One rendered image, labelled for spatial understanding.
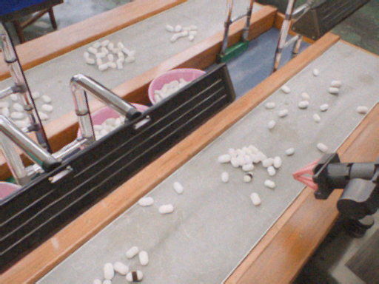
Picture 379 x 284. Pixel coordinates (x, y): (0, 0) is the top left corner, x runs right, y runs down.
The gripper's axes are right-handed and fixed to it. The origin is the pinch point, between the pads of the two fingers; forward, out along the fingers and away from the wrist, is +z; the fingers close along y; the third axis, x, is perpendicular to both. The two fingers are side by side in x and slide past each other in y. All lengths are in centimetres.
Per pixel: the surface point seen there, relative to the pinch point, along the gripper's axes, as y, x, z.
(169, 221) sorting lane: 24.3, -2.4, 22.4
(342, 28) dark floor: -273, 16, 113
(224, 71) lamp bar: 9.8, -30.5, -0.8
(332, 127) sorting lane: -39.2, 6.5, 10.8
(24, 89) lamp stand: 31, -44, 39
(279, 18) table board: -95, -27, 54
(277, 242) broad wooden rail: 12.4, 10.8, 2.3
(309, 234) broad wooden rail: 5.1, 13.7, -1.4
